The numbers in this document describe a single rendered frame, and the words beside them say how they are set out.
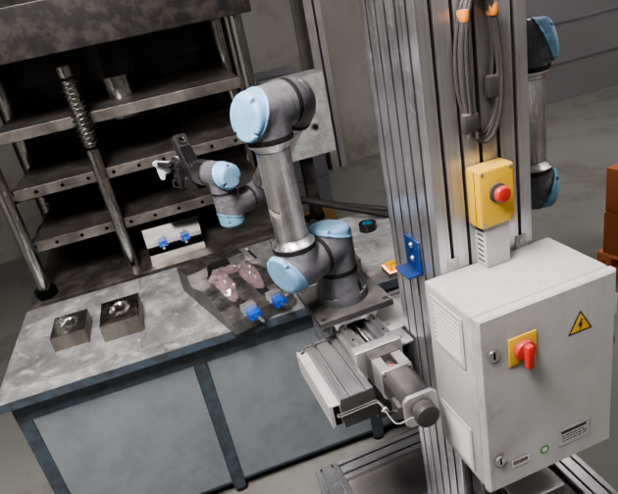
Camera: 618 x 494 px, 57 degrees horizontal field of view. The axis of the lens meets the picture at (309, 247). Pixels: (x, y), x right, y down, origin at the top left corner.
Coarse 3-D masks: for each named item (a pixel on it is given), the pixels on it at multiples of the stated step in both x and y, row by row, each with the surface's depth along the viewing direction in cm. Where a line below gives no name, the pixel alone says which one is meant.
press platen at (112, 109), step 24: (192, 72) 319; (216, 72) 298; (96, 96) 300; (144, 96) 264; (168, 96) 259; (192, 96) 262; (24, 120) 270; (48, 120) 254; (72, 120) 251; (96, 120) 254; (0, 144) 246
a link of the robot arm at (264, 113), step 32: (256, 96) 129; (288, 96) 133; (256, 128) 129; (288, 128) 135; (288, 160) 138; (288, 192) 140; (288, 224) 144; (288, 256) 146; (320, 256) 151; (288, 288) 150
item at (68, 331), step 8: (80, 312) 230; (88, 312) 233; (56, 320) 228; (64, 320) 227; (72, 320) 228; (80, 320) 224; (88, 320) 229; (56, 328) 221; (64, 328) 223; (72, 328) 219; (80, 328) 218; (88, 328) 224; (56, 336) 216; (64, 336) 216; (72, 336) 217; (80, 336) 218; (88, 336) 220; (56, 344) 216; (64, 344) 217; (72, 344) 218
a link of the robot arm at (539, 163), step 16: (544, 16) 149; (528, 32) 147; (544, 32) 146; (528, 48) 148; (544, 48) 147; (528, 64) 149; (544, 64) 150; (528, 80) 153; (544, 80) 154; (544, 96) 156; (544, 112) 158; (544, 128) 160; (544, 144) 161; (544, 160) 163; (544, 176) 163; (544, 192) 164
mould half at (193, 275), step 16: (208, 256) 244; (224, 256) 241; (240, 256) 241; (192, 272) 232; (192, 288) 229; (208, 288) 220; (240, 288) 219; (272, 288) 219; (208, 304) 219; (224, 304) 213; (256, 304) 210; (272, 304) 209; (288, 304) 213; (224, 320) 209; (240, 320) 203; (256, 320) 207
